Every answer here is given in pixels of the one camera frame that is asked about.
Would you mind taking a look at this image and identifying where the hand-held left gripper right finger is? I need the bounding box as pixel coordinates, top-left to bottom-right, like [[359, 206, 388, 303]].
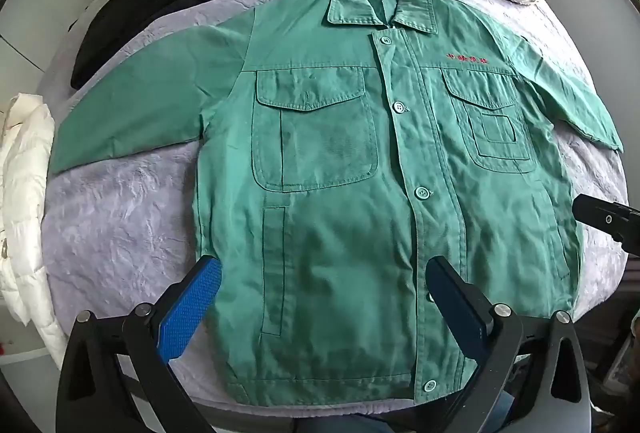
[[427, 255, 597, 433]]

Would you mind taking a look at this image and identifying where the green work jacket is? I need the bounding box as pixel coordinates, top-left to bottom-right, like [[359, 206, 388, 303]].
[[47, 0, 624, 407]]

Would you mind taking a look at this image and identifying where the purple plush blanket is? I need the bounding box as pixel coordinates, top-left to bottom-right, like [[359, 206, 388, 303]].
[[37, 0, 631, 419]]

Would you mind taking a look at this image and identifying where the white puffer jacket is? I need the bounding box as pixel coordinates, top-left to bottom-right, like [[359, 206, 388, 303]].
[[0, 92, 68, 371]]

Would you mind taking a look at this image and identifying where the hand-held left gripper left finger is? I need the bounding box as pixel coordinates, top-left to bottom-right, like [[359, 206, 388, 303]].
[[56, 254, 223, 433]]

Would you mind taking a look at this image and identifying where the black garment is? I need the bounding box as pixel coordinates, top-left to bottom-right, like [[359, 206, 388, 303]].
[[70, 0, 234, 90]]

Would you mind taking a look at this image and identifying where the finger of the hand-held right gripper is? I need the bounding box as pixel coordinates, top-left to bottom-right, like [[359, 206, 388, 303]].
[[572, 194, 640, 257]]

